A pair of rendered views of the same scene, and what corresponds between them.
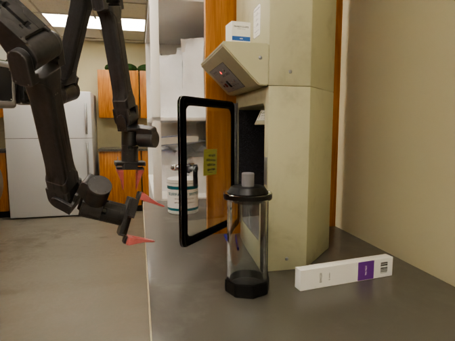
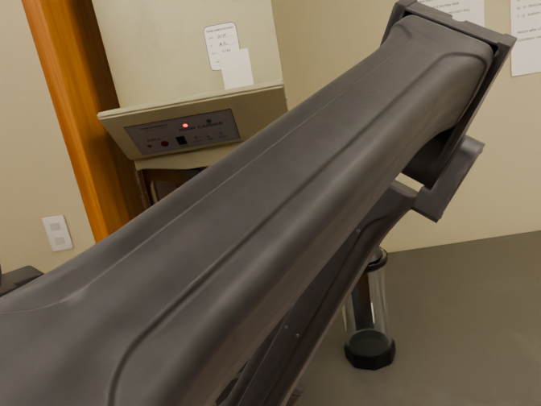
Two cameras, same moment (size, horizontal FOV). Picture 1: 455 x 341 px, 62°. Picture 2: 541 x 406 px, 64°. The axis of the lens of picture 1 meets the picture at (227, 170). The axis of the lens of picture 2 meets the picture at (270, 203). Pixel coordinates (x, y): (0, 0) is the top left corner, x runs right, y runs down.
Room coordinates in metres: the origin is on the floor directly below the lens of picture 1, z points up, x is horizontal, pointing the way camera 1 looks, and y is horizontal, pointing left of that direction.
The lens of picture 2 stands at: (0.75, 0.72, 1.52)
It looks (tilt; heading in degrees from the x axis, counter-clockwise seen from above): 16 degrees down; 287
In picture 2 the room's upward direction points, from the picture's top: 10 degrees counter-clockwise
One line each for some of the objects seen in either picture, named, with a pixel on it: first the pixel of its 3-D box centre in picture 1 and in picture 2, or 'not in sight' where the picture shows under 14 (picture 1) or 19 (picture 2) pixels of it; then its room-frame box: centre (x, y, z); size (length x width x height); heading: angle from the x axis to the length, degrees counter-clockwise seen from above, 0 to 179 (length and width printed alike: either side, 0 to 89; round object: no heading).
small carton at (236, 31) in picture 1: (237, 36); (236, 69); (1.00, -0.03, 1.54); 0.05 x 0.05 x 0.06; 18
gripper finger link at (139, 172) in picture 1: (132, 176); not in sight; (1.31, 0.33, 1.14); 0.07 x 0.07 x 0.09; 20
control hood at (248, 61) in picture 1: (230, 72); (200, 122); (1.08, -0.01, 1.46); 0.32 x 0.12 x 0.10; 13
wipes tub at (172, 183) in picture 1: (182, 194); not in sight; (1.63, 0.20, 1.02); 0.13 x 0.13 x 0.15
